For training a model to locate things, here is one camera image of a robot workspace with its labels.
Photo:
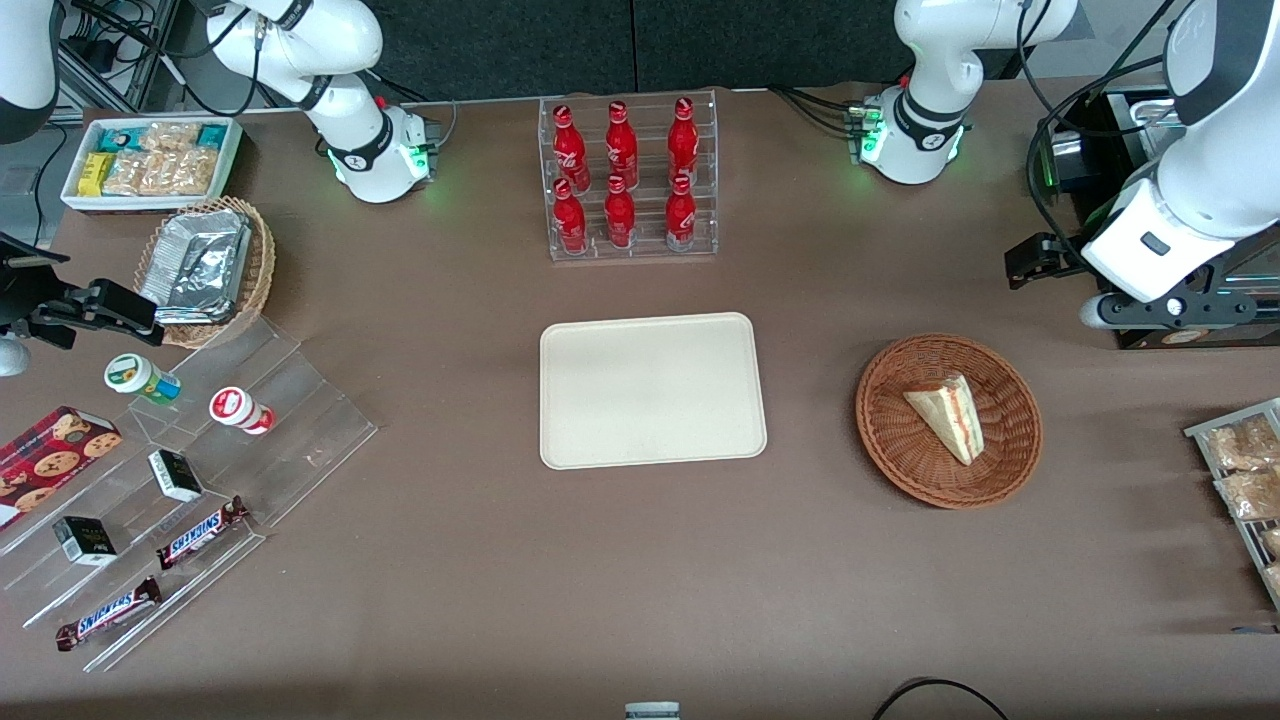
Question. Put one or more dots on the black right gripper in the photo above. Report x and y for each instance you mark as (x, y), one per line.
(28, 303)

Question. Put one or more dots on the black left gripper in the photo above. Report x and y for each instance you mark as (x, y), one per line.
(1057, 256)

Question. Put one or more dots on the triangular sandwich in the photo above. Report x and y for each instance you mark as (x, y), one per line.
(950, 415)

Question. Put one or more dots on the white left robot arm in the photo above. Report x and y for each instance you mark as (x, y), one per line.
(925, 60)

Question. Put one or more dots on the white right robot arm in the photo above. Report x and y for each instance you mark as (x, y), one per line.
(350, 110)

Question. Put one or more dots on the light wicker basket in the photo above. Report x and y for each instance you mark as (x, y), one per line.
(258, 270)

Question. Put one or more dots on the brown wicker basket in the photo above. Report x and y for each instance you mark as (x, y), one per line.
(900, 450)

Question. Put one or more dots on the cream plastic tray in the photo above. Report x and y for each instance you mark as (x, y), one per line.
(650, 400)

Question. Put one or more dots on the green lid yogurt cup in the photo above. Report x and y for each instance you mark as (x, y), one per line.
(135, 375)

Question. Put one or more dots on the silver foil pack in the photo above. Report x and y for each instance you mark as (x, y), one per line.
(195, 265)

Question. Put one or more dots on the red lid yogurt cup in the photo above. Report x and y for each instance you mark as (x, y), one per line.
(235, 408)

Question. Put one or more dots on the clear rice cracker bag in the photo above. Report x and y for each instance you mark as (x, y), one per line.
(130, 173)
(170, 136)
(188, 172)

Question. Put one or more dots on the yellow snack pack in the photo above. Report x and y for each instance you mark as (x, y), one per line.
(95, 175)

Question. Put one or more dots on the black hot food warmer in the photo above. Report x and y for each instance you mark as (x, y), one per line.
(1090, 130)

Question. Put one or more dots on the red cookie box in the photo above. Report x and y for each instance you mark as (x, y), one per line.
(50, 460)

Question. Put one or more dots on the small black box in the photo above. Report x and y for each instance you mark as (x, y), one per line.
(85, 540)
(175, 475)

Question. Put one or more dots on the white plastic snack bin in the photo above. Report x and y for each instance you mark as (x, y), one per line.
(225, 170)

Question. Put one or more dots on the teal snack pack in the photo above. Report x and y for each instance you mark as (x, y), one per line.
(118, 138)
(212, 135)

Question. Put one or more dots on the clear acrylic step display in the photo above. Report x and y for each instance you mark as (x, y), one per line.
(300, 420)

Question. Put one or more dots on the brown Snickers bar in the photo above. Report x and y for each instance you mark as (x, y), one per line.
(200, 533)
(108, 613)

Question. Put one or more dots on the clear bag of fried snacks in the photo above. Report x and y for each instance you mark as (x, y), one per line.
(1255, 495)
(1275, 578)
(1245, 445)
(1272, 542)

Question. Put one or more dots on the red cola bottle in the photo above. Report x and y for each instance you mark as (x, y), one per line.
(570, 222)
(570, 150)
(683, 145)
(620, 218)
(681, 218)
(622, 148)

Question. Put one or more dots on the black backdrop panel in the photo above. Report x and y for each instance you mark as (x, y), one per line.
(760, 40)
(500, 45)

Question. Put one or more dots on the clear acrylic bottle rack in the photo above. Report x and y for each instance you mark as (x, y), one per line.
(650, 215)

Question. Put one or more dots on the grey white edge object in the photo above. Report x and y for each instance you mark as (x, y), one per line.
(652, 711)

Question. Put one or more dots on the aluminium frame rack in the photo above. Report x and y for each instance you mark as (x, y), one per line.
(120, 60)

